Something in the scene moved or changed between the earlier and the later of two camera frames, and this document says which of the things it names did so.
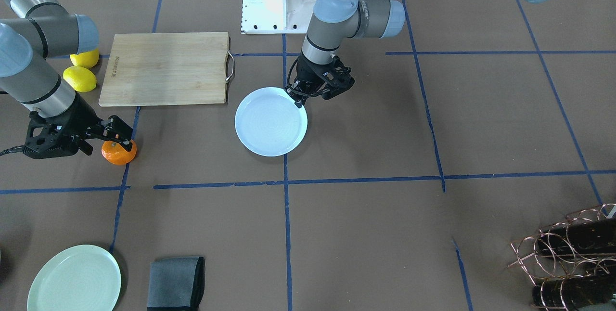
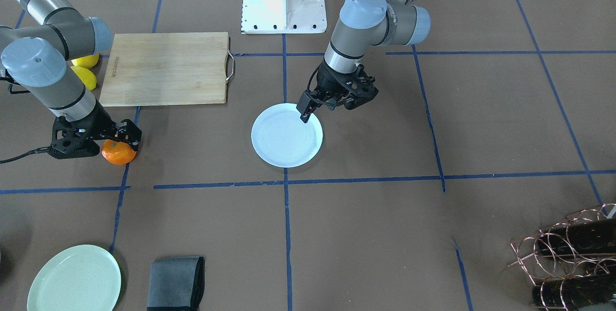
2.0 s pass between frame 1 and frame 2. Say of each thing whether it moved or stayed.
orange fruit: stayed
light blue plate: moved
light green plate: stayed
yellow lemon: stayed
